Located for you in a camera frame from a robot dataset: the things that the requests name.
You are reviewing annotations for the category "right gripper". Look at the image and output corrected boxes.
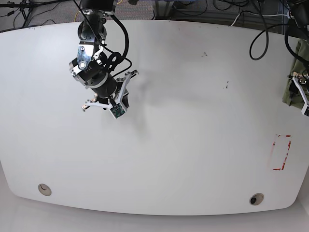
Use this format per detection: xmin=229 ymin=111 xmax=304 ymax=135
xmin=82 ymin=70 xmax=139 ymax=112

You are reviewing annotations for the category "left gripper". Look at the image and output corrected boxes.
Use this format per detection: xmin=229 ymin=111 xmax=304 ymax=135
xmin=287 ymin=72 xmax=309 ymax=106

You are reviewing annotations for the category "green T-shirt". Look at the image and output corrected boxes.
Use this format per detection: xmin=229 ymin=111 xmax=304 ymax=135
xmin=282 ymin=39 xmax=309 ymax=110

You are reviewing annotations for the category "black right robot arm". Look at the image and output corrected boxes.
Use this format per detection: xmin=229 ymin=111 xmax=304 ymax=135
xmin=70 ymin=0 xmax=139 ymax=118

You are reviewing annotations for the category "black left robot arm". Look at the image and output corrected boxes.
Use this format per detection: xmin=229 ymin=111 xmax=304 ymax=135
xmin=249 ymin=0 xmax=309 ymax=110

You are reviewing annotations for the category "red tape rectangle marker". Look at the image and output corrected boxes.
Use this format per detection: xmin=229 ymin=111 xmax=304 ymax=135
xmin=270 ymin=134 xmax=292 ymax=171

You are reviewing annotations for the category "right table grommet hole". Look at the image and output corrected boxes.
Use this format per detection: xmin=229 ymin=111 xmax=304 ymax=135
xmin=249 ymin=193 xmax=264 ymax=206

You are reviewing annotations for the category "table grommet hole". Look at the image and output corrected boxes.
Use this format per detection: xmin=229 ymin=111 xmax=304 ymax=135
xmin=249 ymin=193 xmax=264 ymax=206
xmin=38 ymin=184 xmax=52 ymax=196

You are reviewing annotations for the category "left table grommet hole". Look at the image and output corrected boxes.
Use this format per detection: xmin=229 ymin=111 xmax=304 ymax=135
xmin=38 ymin=184 xmax=52 ymax=196

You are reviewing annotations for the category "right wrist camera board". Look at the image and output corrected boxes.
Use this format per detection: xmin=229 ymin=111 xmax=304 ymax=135
xmin=109 ymin=103 xmax=127 ymax=119

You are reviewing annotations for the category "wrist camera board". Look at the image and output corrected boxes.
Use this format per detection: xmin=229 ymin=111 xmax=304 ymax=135
xmin=301 ymin=103 xmax=309 ymax=116
xmin=109 ymin=103 xmax=127 ymax=119

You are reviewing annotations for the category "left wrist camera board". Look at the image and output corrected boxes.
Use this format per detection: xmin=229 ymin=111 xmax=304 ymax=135
xmin=301 ymin=103 xmax=309 ymax=116

